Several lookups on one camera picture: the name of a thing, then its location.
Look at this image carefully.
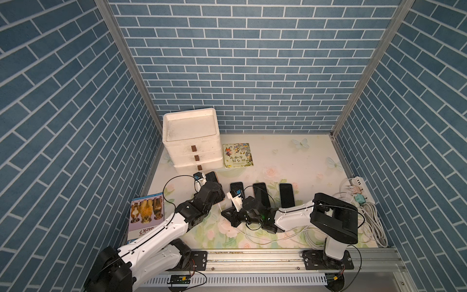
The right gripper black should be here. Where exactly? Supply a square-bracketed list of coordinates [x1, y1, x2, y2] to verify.
[220, 205, 263, 228]

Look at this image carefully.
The phone green case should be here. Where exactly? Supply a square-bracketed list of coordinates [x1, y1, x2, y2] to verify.
[230, 182, 245, 199]
[279, 183, 296, 208]

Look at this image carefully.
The phone pink case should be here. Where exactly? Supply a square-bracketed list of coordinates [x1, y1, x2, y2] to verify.
[252, 182, 271, 208]
[206, 171, 219, 183]

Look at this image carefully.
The white charging cable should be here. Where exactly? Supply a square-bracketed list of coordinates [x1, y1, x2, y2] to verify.
[247, 222, 325, 243]
[279, 207, 327, 249]
[236, 222, 322, 246]

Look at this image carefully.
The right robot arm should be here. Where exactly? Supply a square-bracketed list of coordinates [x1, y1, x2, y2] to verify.
[221, 193, 359, 261]

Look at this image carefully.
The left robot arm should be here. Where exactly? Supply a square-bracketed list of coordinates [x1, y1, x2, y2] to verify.
[83, 181, 225, 292]

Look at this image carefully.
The green picture book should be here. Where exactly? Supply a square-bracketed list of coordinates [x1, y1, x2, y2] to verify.
[223, 143, 254, 169]

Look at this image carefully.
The white three-drawer cabinet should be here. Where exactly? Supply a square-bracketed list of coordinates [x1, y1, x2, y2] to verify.
[162, 108, 223, 175]

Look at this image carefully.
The blue picture book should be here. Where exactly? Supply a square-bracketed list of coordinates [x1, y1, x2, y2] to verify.
[127, 193, 164, 243]

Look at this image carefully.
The white power strip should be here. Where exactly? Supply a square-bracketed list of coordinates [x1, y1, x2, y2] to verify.
[351, 176, 368, 197]

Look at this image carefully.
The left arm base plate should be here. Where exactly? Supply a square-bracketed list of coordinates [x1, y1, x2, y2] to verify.
[170, 251, 208, 271]

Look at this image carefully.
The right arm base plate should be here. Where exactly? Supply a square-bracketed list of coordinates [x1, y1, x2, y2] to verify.
[302, 249, 355, 270]

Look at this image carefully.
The white power strip cord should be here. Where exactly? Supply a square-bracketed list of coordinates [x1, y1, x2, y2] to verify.
[331, 178, 389, 248]

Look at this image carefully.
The aluminium mounting rail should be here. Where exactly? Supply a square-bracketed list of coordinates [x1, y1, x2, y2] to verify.
[134, 248, 416, 292]

